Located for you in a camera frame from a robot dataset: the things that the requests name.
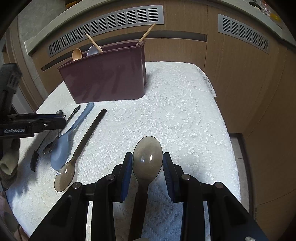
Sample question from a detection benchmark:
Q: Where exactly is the gloved left hand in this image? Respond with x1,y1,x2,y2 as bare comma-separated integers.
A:
1,138,20,191

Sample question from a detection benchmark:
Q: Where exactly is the blue plastic spoon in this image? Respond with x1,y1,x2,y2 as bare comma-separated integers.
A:
51,102,94,171

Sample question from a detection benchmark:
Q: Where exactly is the maroon utensil holder box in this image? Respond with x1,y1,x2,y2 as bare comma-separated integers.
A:
58,41,147,103

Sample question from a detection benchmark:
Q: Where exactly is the long grey vent grille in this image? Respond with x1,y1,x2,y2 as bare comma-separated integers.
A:
48,5,165,57

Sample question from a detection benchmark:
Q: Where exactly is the wooden chopstick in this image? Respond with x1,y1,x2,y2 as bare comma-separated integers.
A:
85,34,103,53
137,23,156,45

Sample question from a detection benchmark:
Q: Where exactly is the wooden spoon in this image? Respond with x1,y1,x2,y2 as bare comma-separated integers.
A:
72,48,82,61

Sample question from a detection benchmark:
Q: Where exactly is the black skeleton-handle spoon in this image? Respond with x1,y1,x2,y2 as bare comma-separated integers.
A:
43,105,81,154

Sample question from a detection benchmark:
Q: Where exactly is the small grey vent grille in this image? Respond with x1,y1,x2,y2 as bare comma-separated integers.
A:
218,14,269,53

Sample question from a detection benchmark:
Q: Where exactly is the wooden chopstick in holder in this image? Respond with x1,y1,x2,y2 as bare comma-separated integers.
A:
137,23,156,45

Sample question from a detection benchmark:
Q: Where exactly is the black shovel spoon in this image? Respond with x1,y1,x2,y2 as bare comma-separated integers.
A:
30,131,52,172

